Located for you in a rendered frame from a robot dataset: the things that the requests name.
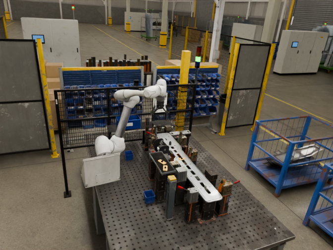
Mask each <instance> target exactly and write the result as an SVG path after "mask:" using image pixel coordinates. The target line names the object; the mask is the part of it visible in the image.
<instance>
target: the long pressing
mask: <svg viewBox="0 0 333 250"><path fill-rule="evenodd" d="M157 137H158V138H162V139H163V140H164V142H165V143H166V144H167V145H168V146H169V151H171V152H172V153H173V155H174V156H175V158H174V161H178V162H179V163H180V164H181V166H182V167H185V168H186V169H187V179H188V180H189V181H190V183H191V184H192V185H193V187H196V188H197V189H198V191H199V195H200V196H201V198H202V199H203V200H204V201H205V202H207V203H210V202H214V201H218V200H222V195H221V194H220V193H219V192H218V191H217V190H216V189H215V187H214V186H213V185H212V184H211V183H210V182H209V180H208V179H207V178H206V177H205V176H204V175H203V174H202V172H201V171H200V170H199V169H198V168H197V167H196V165H195V164H194V163H193V162H192V161H191V160H190V159H189V157H188V156H187V155H186V154H185V153H184V152H183V150H182V147H181V146H180V145H179V143H178V142H177V141H176V140H175V139H174V138H173V137H172V135H171V134H170V133H158V134H157ZM170 141H171V145H169V142H170ZM171 147H173V148H174V149H172V148H171ZM174 150H176V151H177V152H174ZM177 154H179V155H180V156H181V157H185V159H184V161H185V162H186V163H187V165H185V164H184V163H183V162H182V160H178V158H179V157H178V156H177ZM186 166H189V167H190V168H191V169H188V168H187V167H186ZM191 171H193V172H194V173H195V175H193V174H192V173H191ZM195 177H198V178H199V179H200V181H198V180H197V179H196V178H195ZM200 183H203V184H204V185H205V186H207V188H206V189H208V190H209V191H210V194H208V193H207V192H206V190H205V188H204V187H202V185H201V184H200Z"/></svg>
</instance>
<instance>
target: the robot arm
mask: <svg viewBox="0 0 333 250"><path fill-rule="evenodd" d="M166 91H167V84H166V81H165V80H163V79H159V80H158V81H157V83H156V85H155V86H149V87H146V88H145V89H144V90H142V91H140V90H118V91H116V92H115V93H114V98H115V99H117V100H120V101H123V104H124V107H123V110H122V113H121V116H120V119H119V122H118V126H117V129H116V132H115V135H113V136H112V137H111V139H110V140H109V139H108V138H107V137H106V136H103V135H102V136H98V137H97V138H96V140H95V149H96V154H97V157H99V156H105V155H110V154H115V153H121V152H123V151H124V150H125V143H124V138H123V135H124V132H125V129H126V126H127V123H128V120H129V117H130V113H131V110H132V108H134V106H135V105H136V104H138V103H139V101H140V98H139V96H145V97H146V98H148V99H152V98H155V97H156V100H157V105H154V106H153V108H152V110H151V112H150V114H151V115H152V118H153V121H154V113H155V112H156V111H157V110H158V109H163V110H164V111H165V120H166V119H167V114H168V113H169V110H168V108H167V105H166V104H165V105H164V100H165V96H166ZM164 106H165V107H166V110H167V111H166V110H165V109H164V108H163V107H164ZM155 107H156V109H155ZM154 109H155V110H154Z"/></svg>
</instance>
